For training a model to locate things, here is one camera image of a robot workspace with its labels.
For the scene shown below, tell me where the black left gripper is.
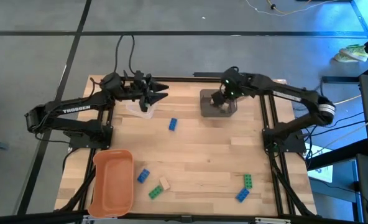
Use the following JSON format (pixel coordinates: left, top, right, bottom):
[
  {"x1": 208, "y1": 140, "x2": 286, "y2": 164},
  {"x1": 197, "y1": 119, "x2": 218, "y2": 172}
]
[{"x1": 121, "y1": 70, "x2": 170, "y2": 113}]

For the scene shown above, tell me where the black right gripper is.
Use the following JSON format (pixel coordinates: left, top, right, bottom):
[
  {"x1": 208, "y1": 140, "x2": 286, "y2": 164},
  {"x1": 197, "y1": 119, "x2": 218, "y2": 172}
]
[{"x1": 211, "y1": 67, "x2": 246, "y2": 108}]

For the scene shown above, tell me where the grey plastic bin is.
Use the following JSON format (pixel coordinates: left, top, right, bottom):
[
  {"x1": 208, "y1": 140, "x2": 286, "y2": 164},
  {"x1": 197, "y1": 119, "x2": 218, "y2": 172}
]
[{"x1": 199, "y1": 89, "x2": 238, "y2": 118}]

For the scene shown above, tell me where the orange plastic bin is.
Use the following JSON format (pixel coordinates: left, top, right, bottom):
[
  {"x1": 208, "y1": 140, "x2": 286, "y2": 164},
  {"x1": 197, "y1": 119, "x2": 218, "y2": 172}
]
[{"x1": 87, "y1": 149, "x2": 134, "y2": 218}]

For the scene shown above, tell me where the black floor bar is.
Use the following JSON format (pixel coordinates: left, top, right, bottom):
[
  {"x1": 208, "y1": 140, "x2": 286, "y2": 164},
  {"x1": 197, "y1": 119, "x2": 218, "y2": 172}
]
[{"x1": 323, "y1": 76, "x2": 361, "y2": 84}]

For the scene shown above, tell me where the white paper sheet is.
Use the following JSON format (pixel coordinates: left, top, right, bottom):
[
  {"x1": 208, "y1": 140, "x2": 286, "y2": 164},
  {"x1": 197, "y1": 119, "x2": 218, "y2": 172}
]
[{"x1": 308, "y1": 146, "x2": 334, "y2": 184}]

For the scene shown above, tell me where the person's green shoe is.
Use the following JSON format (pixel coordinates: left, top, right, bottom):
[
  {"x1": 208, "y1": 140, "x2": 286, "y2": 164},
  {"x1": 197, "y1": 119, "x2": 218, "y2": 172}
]
[
  {"x1": 334, "y1": 52, "x2": 359, "y2": 63},
  {"x1": 339, "y1": 44, "x2": 368, "y2": 62}
]

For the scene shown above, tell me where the black aluminium table frame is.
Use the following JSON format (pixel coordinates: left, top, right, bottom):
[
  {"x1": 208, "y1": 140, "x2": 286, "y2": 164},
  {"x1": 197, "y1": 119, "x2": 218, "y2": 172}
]
[{"x1": 55, "y1": 74, "x2": 317, "y2": 218}]

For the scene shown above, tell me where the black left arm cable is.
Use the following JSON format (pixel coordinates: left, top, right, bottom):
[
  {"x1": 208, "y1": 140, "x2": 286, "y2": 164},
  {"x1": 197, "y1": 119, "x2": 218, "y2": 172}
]
[{"x1": 114, "y1": 34, "x2": 136, "y2": 77}]

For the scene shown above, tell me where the white floor cable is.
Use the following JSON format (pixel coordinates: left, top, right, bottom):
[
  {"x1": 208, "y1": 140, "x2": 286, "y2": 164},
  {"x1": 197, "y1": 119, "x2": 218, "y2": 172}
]
[{"x1": 245, "y1": 0, "x2": 340, "y2": 17}]

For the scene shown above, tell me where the yellow power cable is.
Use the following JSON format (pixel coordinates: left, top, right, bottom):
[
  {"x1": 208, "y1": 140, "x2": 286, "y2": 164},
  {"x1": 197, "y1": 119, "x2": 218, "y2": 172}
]
[{"x1": 333, "y1": 95, "x2": 362, "y2": 106}]

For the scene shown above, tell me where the black camera rail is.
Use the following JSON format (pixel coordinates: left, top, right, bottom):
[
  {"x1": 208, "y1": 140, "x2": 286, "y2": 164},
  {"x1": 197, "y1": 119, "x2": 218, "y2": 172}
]
[{"x1": 0, "y1": 210, "x2": 368, "y2": 224}]

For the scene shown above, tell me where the silver rail bracket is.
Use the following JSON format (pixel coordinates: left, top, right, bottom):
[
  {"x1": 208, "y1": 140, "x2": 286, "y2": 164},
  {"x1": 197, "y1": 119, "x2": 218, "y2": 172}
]
[{"x1": 254, "y1": 217, "x2": 292, "y2": 224}]

